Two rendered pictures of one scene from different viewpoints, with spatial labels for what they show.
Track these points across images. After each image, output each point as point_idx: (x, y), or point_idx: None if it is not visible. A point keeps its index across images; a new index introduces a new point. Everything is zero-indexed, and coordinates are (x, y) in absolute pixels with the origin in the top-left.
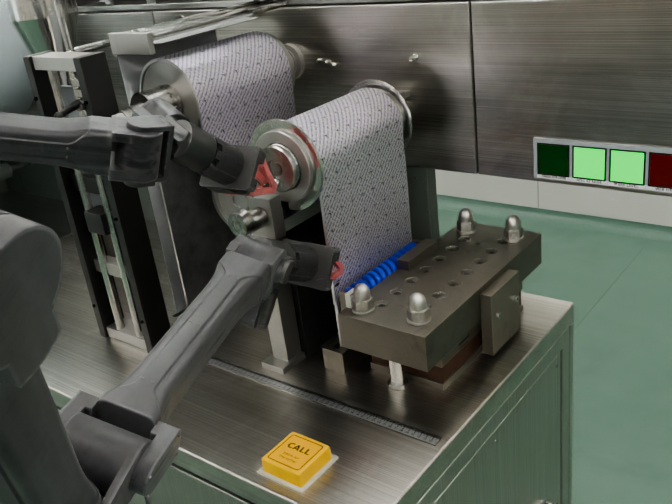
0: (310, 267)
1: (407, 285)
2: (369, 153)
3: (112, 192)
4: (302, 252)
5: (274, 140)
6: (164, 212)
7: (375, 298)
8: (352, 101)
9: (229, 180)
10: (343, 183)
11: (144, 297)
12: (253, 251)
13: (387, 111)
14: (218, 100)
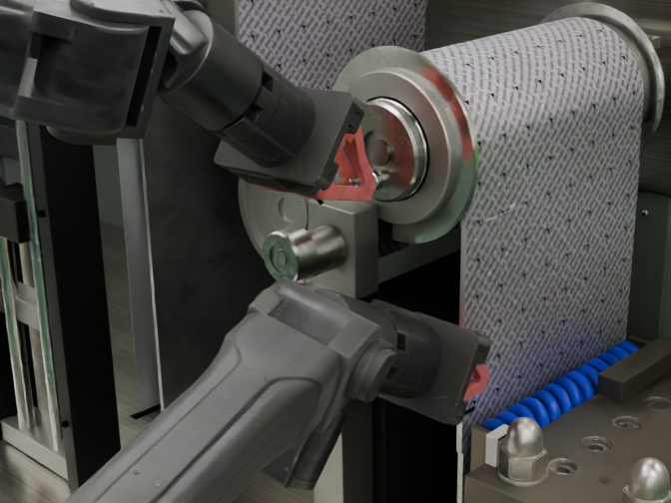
0: (423, 369)
1: (618, 433)
2: (573, 147)
3: (41, 159)
4: (411, 334)
5: (382, 91)
6: (143, 215)
7: (548, 452)
8: (550, 37)
9: (278, 158)
10: (513, 201)
11: (76, 376)
12: (310, 319)
13: (618, 67)
14: (278, 4)
